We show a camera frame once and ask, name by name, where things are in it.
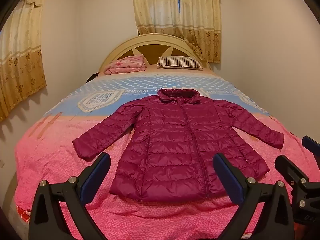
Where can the magenta quilted puffer jacket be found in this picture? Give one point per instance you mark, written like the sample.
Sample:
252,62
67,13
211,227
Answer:
180,142

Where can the striped pillow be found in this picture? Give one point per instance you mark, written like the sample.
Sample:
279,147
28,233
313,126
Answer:
180,62

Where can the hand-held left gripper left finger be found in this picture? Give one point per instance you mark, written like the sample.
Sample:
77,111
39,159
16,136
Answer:
93,177

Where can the pink and blue printed blanket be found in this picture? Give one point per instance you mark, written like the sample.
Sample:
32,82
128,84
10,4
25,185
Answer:
62,160

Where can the beige floral window curtain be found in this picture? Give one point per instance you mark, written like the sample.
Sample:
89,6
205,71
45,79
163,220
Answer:
21,60
175,17

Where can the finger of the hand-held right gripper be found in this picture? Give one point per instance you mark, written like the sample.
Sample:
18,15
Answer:
311,145
291,168

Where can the pink folded quilt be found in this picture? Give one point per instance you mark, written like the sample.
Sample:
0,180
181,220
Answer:
126,65

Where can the cream arched bed headboard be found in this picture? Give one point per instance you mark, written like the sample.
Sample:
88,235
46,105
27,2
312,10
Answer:
140,48

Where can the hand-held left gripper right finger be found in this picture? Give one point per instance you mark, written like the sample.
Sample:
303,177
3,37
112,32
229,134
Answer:
228,177

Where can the red patterned mattress edge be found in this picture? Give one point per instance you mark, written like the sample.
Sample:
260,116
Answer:
23,215

